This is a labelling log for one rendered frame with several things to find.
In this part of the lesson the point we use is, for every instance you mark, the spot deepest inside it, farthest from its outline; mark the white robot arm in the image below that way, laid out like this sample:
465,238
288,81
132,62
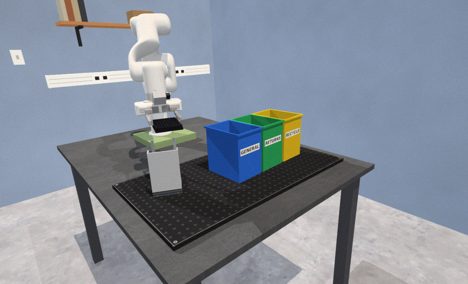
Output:
157,70

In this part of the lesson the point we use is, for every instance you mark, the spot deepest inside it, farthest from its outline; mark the yellow open-top bin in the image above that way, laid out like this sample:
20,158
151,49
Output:
291,131

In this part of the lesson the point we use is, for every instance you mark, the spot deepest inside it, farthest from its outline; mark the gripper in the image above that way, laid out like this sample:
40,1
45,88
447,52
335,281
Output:
148,107

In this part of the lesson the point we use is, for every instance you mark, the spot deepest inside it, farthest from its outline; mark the green open-top bin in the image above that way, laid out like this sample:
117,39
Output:
271,138

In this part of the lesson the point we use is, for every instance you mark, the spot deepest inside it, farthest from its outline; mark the blue open bin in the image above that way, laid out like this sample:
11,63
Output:
234,149

